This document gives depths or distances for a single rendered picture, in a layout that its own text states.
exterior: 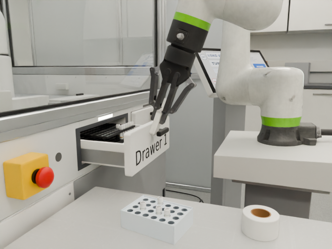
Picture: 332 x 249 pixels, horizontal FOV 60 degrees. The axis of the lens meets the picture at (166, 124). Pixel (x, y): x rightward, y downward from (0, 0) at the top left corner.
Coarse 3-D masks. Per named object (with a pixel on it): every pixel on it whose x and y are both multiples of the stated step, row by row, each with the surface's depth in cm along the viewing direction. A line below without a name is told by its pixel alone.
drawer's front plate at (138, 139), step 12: (168, 120) 95; (132, 132) 70; (144, 132) 76; (168, 132) 95; (132, 144) 70; (144, 144) 77; (168, 144) 96; (132, 156) 70; (144, 156) 77; (156, 156) 86; (132, 168) 71
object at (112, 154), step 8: (88, 144) 75; (96, 144) 74; (104, 144) 73; (112, 144) 72; (120, 144) 72; (88, 152) 75; (96, 152) 74; (104, 152) 73; (112, 152) 73; (120, 152) 72; (88, 160) 75; (96, 160) 75; (104, 160) 74; (112, 160) 73; (120, 160) 72
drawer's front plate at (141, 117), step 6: (144, 108) 112; (150, 108) 114; (162, 108) 128; (132, 114) 102; (138, 114) 104; (144, 114) 109; (132, 120) 103; (138, 120) 105; (144, 120) 110; (150, 120) 115
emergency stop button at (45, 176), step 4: (44, 168) 54; (48, 168) 55; (40, 172) 53; (44, 172) 54; (48, 172) 54; (52, 172) 56; (36, 176) 53; (40, 176) 53; (44, 176) 54; (48, 176) 54; (52, 176) 55; (36, 180) 53; (40, 180) 53; (44, 180) 54; (48, 180) 54; (52, 180) 56; (40, 184) 53; (44, 184) 54; (48, 184) 55
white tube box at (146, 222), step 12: (132, 204) 61; (156, 204) 61; (168, 204) 61; (180, 204) 61; (132, 216) 57; (144, 216) 57; (156, 216) 56; (180, 216) 56; (192, 216) 59; (132, 228) 57; (144, 228) 56; (156, 228) 54; (168, 228) 53; (180, 228) 55; (168, 240) 53
